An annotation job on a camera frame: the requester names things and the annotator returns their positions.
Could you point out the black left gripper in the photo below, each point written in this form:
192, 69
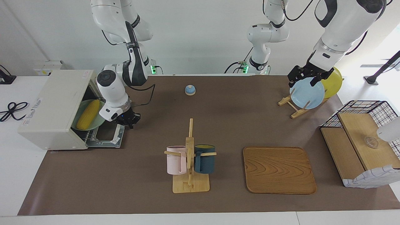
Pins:
307, 72

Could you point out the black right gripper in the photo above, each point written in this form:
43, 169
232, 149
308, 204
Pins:
123, 118

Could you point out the pale green plate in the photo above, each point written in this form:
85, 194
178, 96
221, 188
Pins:
100, 120

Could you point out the glass oven door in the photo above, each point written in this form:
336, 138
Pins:
106, 143

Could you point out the yellow corn cob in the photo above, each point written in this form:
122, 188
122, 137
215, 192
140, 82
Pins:
88, 115

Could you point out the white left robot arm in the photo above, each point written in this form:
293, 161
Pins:
340, 28

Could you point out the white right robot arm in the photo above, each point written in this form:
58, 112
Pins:
109, 84

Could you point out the cream toaster oven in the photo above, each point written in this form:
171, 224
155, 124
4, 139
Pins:
50, 109

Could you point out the light blue plate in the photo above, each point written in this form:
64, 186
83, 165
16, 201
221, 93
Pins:
307, 95

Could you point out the yellow plate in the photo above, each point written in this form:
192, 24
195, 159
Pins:
334, 84

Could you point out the wooden plate rack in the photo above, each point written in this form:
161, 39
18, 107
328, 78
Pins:
298, 113

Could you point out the pink mug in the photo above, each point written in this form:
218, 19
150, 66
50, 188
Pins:
175, 162

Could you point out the small blue lidded jar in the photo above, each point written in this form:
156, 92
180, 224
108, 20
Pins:
190, 90

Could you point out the black stand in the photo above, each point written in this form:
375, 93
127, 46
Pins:
372, 79

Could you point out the wooden step shelf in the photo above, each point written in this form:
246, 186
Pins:
359, 131

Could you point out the dark teal mug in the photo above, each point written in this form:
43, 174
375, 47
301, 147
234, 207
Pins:
204, 162

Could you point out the brown table mat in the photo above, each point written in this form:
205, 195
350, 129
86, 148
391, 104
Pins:
218, 125

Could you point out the wooden mug tree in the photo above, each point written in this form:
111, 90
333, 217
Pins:
190, 186

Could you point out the small clear glass dish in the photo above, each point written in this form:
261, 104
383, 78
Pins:
372, 142

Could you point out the wooden serving tray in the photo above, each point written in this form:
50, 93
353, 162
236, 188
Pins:
279, 170

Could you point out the white rounded housing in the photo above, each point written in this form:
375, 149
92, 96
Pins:
390, 130

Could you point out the white box with yellow label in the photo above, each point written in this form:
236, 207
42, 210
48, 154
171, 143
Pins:
47, 67

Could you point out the black clamp mount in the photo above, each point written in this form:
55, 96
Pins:
6, 79

